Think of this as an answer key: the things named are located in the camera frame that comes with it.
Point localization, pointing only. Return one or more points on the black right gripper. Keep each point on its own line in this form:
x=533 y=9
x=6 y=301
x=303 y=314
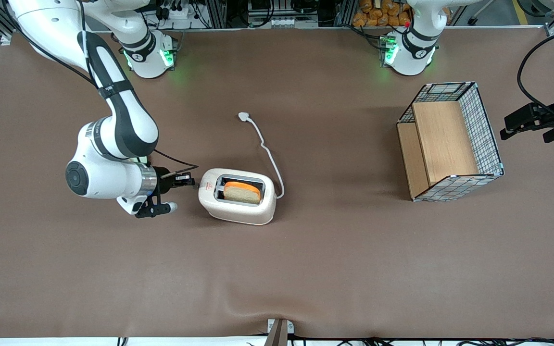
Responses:
x=163 y=176

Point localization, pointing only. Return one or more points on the white two-slot toaster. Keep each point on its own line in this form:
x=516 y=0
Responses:
x=238 y=214

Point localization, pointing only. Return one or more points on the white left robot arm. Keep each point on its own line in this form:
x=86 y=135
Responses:
x=411 y=55

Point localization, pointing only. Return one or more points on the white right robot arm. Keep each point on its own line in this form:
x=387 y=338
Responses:
x=128 y=125

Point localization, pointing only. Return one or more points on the bread slice with orange crust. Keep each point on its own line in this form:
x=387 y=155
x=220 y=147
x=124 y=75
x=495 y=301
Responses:
x=241 y=193

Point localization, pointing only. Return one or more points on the wooden stepped shelf insert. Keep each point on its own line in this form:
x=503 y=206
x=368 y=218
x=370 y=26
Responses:
x=445 y=139

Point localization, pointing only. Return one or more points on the white power strip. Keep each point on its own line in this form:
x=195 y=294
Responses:
x=178 y=12

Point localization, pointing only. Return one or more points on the bag of orange buns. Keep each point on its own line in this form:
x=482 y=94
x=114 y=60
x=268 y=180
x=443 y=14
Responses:
x=378 y=12

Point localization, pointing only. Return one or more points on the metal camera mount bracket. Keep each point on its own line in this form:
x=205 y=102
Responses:
x=277 y=334

